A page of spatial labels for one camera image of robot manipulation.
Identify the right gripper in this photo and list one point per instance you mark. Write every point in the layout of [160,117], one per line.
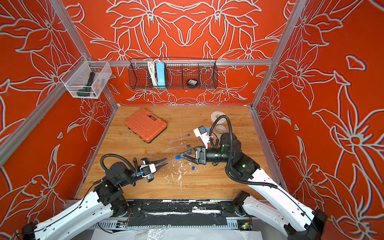
[202,156]

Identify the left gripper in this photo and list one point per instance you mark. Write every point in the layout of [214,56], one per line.
[155,162]

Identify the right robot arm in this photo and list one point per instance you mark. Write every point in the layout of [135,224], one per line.
[286,214]

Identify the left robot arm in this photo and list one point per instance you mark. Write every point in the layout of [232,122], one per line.
[104,199]

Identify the clear packing tape roll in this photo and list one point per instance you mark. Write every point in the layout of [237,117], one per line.
[220,129]

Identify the orange plastic tool case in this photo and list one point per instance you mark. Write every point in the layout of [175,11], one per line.
[145,125]

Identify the white foam tape roll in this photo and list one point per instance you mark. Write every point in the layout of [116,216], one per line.
[216,114]

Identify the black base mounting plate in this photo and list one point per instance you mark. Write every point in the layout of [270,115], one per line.
[204,214]

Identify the light blue box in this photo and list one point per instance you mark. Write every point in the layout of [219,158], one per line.
[161,72]

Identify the dark green tool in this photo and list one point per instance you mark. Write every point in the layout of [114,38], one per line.
[86,91]

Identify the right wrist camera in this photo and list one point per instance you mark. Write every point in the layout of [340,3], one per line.
[202,133]

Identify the black wire basket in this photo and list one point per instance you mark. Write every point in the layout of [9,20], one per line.
[143,74]

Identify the clear acrylic wall box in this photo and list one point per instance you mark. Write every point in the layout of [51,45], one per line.
[76,77]

